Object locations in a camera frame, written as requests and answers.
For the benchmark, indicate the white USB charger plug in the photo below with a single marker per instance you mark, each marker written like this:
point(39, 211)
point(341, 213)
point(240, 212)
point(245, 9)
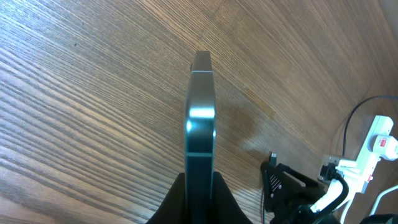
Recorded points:
point(385, 146)

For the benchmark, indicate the blue Galaxy smartphone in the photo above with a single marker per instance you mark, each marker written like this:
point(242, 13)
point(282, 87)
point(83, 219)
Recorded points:
point(199, 139)

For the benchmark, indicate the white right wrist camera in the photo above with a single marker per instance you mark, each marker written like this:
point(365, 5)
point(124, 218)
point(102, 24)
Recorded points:
point(338, 174)

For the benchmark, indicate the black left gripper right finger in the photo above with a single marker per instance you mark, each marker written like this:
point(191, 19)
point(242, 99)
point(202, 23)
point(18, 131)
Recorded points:
point(225, 208)

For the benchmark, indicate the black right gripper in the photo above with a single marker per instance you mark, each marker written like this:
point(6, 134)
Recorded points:
point(291, 204)

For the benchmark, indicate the white power strip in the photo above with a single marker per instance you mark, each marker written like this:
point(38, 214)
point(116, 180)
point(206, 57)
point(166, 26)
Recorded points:
point(366, 161)

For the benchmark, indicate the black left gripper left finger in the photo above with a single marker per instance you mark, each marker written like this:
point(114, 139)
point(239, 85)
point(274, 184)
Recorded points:
point(172, 209)

